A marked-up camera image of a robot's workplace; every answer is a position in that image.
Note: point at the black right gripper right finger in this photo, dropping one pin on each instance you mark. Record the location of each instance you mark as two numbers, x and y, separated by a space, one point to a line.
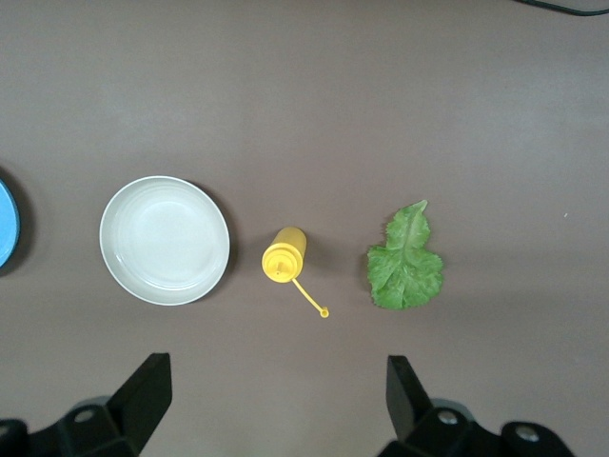
409 409

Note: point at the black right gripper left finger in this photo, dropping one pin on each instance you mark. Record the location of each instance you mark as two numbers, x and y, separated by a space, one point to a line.
143 395

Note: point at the green lettuce leaf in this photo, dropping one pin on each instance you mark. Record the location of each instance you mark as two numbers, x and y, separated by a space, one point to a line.
404 266

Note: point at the yellow mustard squeeze bottle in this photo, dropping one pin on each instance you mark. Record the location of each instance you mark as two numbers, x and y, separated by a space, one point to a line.
283 254

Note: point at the beige plate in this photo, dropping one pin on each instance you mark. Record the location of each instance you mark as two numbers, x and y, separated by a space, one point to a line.
164 240

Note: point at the blue plate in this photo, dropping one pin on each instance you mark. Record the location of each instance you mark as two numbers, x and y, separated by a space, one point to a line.
5 224

